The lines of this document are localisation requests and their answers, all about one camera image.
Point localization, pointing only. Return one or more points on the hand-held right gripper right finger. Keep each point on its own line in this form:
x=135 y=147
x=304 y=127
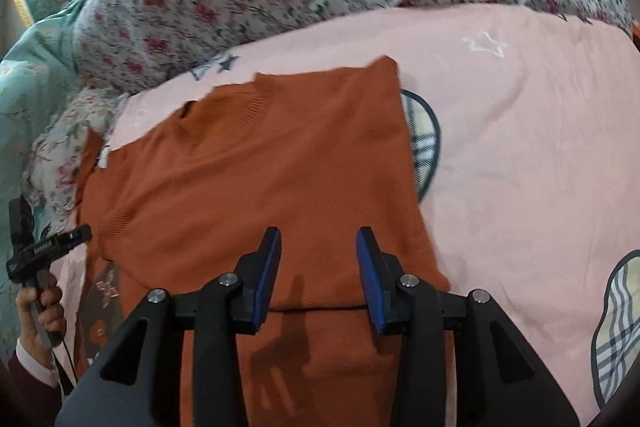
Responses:
x=370 y=277

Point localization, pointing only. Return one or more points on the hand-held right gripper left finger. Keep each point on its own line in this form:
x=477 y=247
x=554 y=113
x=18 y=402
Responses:
x=267 y=277

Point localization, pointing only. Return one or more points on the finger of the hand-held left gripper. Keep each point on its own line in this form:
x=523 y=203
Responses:
x=77 y=235

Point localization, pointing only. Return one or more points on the orange knit sweater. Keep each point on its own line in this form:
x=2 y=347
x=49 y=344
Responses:
x=275 y=157

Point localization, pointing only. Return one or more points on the person's left hand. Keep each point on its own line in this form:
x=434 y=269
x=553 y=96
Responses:
x=40 y=322

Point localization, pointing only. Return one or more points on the ruffled floral pillow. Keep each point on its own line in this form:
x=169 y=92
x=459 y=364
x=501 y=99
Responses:
x=65 y=147

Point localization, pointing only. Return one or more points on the teal floral quilt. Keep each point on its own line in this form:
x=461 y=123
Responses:
x=30 y=82

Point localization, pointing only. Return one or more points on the pink printed blanket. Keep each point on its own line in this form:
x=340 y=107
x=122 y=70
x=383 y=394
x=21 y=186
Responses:
x=500 y=157

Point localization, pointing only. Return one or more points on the orange cloth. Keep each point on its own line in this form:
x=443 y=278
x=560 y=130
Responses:
x=636 y=32

